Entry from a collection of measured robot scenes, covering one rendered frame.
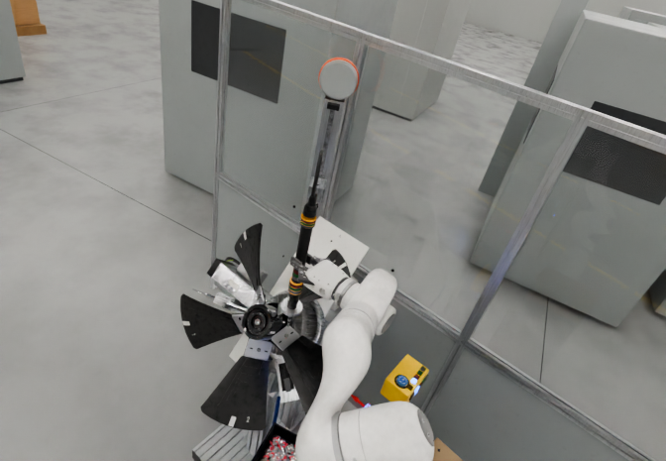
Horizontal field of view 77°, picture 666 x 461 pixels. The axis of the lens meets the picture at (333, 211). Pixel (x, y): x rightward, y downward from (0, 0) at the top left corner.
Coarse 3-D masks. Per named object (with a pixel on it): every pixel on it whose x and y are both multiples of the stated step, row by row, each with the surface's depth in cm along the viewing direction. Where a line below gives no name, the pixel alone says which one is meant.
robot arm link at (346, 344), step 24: (360, 312) 85; (336, 336) 74; (360, 336) 75; (336, 360) 72; (360, 360) 72; (336, 384) 70; (312, 408) 70; (336, 408) 72; (312, 432) 68; (336, 432) 68; (312, 456) 67; (336, 456) 66
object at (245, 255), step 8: (256, 224) 154; (248, 232) 158; (256, 232) 153; (240, 240) 162; (248, 240) 157; (256, 240) 152; (240, 248) 163; (248, 248) 156; (256, 248) 152; (240, 256) 164; (248, 256) 157; (256, 256) 151; (248, 264) 157; (256, 264) 151; (248, 272) 159; (256, 272) 151; (256, 280) 150; (256, 288) 152
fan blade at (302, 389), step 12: (300, 336) 145; (288, 348) 139; (300, 348) 140; (312, 348) 142; (288, 360) 137; (300, 360) 137; (312, 360) 138; (288, 372) 135; (300, 372) 135; (312, 372) 135; (300, 384) 133; (312, 384) 133; (300, 396) 131; (312, 396) 131
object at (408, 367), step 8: (408, 360) 159; (400, 368) 155; (408, 368) 156; (416, 368) 157; (392, 376) 152; (408, 376) 153; (424, 376) 155; (384, 384) 152; (392, 384) 149; (408, 384) 150; (416, 384) 151; (384, 392) 154; (392, 392) 150; (400, 392) 148; (408, 392) 148; (392, 400) 152; (400, 400) 149; (408, 400) 151
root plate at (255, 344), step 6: (252, 342) 145; (258, 342) 146; (264, 342) 147; (270, 342) 148; (246, 348) 144; (264, 348) 147; (270, 348) 148; (246, 354) 144; (252, 354) 145; (258, 354) 146; (264, 354) 147
